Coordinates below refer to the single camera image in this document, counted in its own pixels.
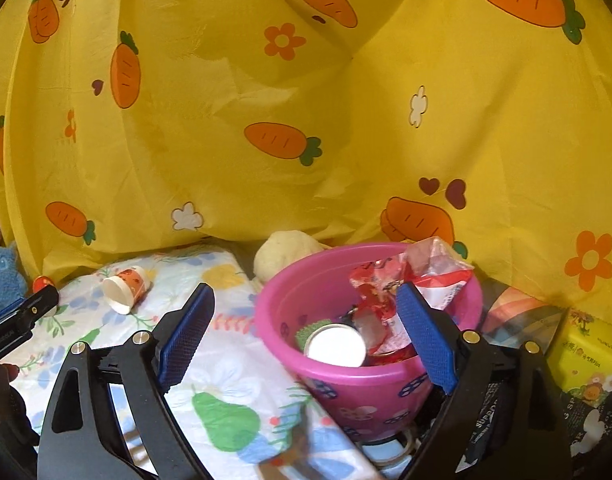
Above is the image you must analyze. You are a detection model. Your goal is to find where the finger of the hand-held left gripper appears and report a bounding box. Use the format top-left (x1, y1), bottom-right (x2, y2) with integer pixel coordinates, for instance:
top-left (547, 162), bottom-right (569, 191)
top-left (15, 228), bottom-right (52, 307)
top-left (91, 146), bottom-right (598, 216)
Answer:
top-left (0, 285), bottom-right (60, 333)

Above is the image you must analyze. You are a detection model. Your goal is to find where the red paper cup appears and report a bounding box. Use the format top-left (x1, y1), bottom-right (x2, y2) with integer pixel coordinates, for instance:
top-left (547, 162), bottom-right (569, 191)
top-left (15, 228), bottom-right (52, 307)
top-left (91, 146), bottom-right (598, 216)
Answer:
top-left (304, 324), bottom-right (421, 369)

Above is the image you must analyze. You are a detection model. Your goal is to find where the white orange printed paper cup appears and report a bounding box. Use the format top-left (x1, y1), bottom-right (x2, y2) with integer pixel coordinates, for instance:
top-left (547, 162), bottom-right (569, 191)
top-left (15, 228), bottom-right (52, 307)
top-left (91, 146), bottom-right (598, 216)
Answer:
top-left (102, 266), bottom-right (153, 316)

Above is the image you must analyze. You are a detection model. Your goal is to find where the blue plush toy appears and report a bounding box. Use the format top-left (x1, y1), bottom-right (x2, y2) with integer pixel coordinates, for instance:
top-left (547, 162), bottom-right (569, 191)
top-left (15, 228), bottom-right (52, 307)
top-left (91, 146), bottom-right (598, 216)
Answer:
top-left (0, 244), bottom-right (30, 317)

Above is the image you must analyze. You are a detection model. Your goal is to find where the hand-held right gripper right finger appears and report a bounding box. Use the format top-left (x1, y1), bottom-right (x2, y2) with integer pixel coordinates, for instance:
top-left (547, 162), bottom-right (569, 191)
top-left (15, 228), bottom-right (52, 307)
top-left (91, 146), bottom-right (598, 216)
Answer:
top-left (396, 281), bottom-right (574, 480)

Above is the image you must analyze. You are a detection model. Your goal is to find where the rainbow print box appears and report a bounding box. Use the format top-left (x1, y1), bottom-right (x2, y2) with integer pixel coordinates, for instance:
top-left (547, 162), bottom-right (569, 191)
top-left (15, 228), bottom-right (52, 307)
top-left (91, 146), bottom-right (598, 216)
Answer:
top-left (483, 292), bottom-right (570, 343)

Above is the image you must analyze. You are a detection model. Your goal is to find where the black printed box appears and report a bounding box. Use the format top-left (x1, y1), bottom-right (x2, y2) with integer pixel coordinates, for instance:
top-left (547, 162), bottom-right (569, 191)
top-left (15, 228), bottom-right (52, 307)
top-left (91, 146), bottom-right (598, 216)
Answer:
top-left (556, 390), bottom-right (612, 467)

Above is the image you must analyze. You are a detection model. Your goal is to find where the floral fruit print sheet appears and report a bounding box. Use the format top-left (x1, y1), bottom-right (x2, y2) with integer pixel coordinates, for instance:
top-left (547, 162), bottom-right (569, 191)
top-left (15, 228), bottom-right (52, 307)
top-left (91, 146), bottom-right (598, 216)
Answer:
top-left (1, 247), bottom-right (387, 480)

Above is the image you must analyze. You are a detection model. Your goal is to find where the yellow carrot print curtain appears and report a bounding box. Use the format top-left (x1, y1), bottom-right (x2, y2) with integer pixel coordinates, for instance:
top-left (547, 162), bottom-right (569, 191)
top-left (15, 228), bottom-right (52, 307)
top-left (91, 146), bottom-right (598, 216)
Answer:
top-left (0, 0), bottom-right (612, 322)

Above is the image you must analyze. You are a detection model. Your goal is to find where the green foam mesh sleeve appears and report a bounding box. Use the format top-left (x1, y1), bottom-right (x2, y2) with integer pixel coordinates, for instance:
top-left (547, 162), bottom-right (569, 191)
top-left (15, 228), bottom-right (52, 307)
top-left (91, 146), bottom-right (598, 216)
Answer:
top-left (295, 317), bottom-right (333, 354)

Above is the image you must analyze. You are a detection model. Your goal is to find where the pink plastic basin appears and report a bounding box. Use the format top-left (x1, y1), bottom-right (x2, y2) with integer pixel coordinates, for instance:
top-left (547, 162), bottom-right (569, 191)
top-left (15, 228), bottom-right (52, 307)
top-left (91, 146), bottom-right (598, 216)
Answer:
top-left (254, 242), bottom-right (484, 444)

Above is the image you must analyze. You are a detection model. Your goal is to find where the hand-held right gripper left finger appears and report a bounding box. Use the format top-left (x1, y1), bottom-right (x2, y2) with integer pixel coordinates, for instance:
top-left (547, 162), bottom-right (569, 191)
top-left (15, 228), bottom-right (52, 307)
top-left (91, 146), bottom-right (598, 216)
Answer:
top-left (37, 282), bottom-right (217, 480)

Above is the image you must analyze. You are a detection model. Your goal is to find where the yellow tissue pack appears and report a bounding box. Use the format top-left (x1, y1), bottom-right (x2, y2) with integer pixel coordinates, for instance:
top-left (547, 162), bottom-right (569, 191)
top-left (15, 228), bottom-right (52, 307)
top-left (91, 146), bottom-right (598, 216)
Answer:
top-left (546, 310), bottom-right (612, 409)

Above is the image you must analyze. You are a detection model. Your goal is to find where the clear red printed plastic bag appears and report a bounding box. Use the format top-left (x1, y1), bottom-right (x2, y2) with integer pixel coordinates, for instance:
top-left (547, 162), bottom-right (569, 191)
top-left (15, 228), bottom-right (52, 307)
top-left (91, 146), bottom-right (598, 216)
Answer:
top-left (348, 236), bottom-right (475, 313)

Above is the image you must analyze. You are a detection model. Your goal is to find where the cream plush toy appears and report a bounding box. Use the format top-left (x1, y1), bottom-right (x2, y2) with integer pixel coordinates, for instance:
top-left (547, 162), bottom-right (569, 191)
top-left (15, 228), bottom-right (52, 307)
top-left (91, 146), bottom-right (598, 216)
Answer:
top-left (253, 230), bottom-right (333, 282)

